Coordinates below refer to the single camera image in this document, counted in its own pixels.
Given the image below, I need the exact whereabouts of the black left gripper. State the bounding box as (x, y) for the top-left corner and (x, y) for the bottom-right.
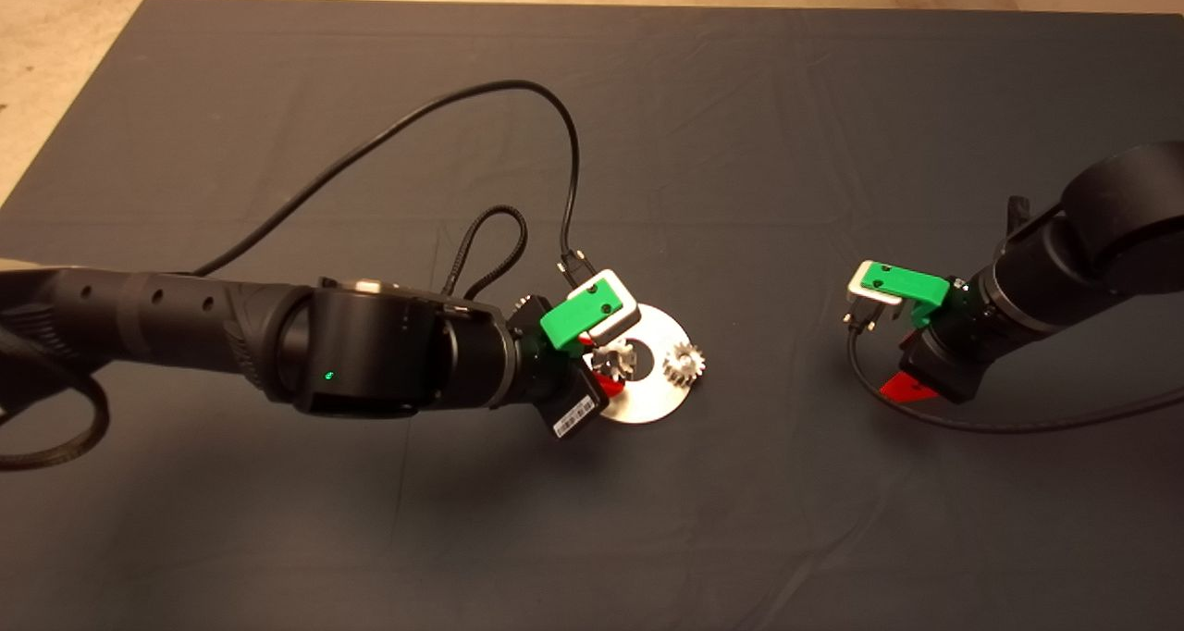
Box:
(509, 293), (623, 439)

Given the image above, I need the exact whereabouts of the green left camera mount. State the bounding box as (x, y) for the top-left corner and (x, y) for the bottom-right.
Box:
(539, 279), (619, 354)

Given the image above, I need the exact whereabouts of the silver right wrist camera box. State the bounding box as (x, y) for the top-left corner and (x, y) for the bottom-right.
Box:
(846, 260), (903, 331)

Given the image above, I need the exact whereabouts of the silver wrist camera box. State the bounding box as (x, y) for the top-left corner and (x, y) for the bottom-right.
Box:
(846, 260), (903, 331)
(566, 268), (641, 345)

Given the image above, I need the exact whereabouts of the braided black left gripper cable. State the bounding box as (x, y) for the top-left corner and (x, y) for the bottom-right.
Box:
(442, 205), (528, 301)

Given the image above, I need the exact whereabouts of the dark grey table cloth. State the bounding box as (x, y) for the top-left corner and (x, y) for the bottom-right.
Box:
(0, 0), (1184, 631)

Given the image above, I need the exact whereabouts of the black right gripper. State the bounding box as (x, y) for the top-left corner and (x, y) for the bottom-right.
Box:
(879, 279), (995, 404)

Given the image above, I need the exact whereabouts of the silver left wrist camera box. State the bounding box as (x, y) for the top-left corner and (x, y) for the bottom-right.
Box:
(566, 268), (641, 345)

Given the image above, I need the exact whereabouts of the round metal carrier plate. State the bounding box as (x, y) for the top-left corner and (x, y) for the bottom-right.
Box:
(592, 303), (695, 425)

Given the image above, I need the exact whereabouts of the small steel planetary gear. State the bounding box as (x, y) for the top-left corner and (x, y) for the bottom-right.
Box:
(592, 342), (639, 382)

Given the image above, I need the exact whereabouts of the green right camera mount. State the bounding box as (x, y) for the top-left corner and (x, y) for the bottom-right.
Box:
(860, 263), (952, 328)

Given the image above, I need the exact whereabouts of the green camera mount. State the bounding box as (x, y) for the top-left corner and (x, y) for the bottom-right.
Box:
(539, 279), (619, 354)
(860, 263), (952, 328)

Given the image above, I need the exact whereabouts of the dark gear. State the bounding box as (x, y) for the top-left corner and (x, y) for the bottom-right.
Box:
(662, 342), (707, 390)

